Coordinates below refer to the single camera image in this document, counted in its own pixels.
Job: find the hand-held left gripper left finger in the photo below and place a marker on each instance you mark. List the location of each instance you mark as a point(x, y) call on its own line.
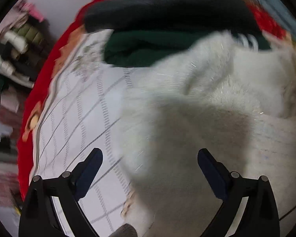
point(88, 175)

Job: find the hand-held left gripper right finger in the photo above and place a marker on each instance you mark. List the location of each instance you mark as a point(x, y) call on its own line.
point(212, 175)

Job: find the white fuzzy knit sweater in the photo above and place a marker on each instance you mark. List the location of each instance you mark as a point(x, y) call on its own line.
point(199, 98)

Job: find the pile of folded clothes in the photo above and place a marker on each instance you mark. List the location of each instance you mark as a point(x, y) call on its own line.
point(17, 42)

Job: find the white checked bedsheet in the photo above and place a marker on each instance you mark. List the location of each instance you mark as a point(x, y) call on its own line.
point(76, 118)

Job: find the dark green striped garment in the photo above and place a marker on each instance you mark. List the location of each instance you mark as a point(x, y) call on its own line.
point(143, 49)

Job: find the red floral blanket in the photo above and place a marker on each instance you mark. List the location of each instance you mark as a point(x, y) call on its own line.
point(69, 34)

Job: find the black garment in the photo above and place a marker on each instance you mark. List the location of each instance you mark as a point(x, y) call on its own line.
point(167, 7)

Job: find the blue-grey cloth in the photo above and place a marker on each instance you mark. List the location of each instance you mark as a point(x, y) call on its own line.
point(273, 0)

